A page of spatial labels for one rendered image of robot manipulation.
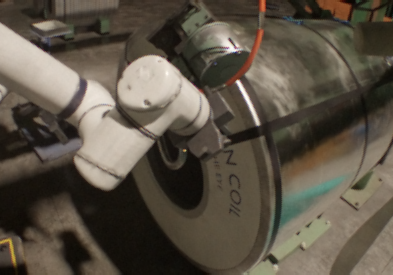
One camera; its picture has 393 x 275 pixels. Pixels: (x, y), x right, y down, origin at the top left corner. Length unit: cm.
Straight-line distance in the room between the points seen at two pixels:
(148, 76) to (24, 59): 21
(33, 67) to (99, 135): 16
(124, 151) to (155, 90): 10
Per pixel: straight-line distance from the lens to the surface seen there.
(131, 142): 43
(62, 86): 52
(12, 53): 50
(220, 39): 70
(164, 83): 40
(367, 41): 29
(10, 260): 166
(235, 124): 90
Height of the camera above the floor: 161
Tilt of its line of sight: 34 degrees down
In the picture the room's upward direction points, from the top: 7 degrees clockwise
